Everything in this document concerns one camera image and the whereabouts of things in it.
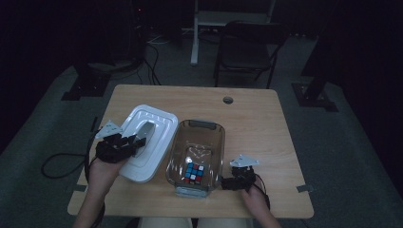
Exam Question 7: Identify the black floor cables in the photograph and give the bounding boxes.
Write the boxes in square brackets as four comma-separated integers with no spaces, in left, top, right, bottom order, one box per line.
[136,41,163,86]

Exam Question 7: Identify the black looped floor cable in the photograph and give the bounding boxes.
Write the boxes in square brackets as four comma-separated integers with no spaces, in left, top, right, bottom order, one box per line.
[41,152,88,180]

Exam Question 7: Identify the black folding chair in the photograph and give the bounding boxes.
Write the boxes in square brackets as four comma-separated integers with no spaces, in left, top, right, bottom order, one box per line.
[213,20,291,89]

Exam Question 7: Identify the white desk frame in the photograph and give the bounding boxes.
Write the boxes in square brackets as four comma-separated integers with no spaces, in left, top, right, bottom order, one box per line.
[190,0,277,67]

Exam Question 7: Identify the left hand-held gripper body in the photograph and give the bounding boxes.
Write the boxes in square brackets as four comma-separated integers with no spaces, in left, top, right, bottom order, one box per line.
[94,119,137,164]

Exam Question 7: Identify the grey tape piece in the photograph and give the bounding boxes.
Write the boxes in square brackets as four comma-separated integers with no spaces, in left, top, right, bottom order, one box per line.
[66,184,87,193]
[297,184,316,194]

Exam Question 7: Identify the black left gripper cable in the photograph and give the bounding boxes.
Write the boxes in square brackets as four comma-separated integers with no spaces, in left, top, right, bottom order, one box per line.
[84,132,106,228]

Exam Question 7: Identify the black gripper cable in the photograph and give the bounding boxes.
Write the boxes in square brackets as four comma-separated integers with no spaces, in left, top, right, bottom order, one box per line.
[253,173,272,211]
[84,132,106,228]

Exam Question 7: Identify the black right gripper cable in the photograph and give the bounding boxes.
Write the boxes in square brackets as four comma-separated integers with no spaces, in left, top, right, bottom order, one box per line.
[253,173,272,211]

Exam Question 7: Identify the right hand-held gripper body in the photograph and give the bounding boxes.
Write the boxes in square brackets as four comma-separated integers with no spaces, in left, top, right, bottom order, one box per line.
[229,154,259,191]

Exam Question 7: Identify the white box lid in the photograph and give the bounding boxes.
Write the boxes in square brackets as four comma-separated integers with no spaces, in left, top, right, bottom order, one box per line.
[118,104,180,184]

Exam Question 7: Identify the person's left hand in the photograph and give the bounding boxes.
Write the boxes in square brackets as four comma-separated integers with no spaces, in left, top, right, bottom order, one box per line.
[87,156,128,198]

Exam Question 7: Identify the person's right hand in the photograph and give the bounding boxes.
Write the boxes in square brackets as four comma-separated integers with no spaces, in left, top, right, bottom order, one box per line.
[240,186,270,219]

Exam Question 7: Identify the clear plastic storage box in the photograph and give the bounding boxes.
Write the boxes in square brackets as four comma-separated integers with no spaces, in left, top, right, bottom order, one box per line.
[164,119,226,199]

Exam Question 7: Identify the multicoloured puzzle cube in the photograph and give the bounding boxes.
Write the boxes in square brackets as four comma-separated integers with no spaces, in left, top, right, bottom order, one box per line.
[181,161,205,185]

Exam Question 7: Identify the black stand base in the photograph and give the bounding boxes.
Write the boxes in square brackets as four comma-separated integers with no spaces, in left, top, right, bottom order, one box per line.
[61,61,112,102]
[291,63,339,112]

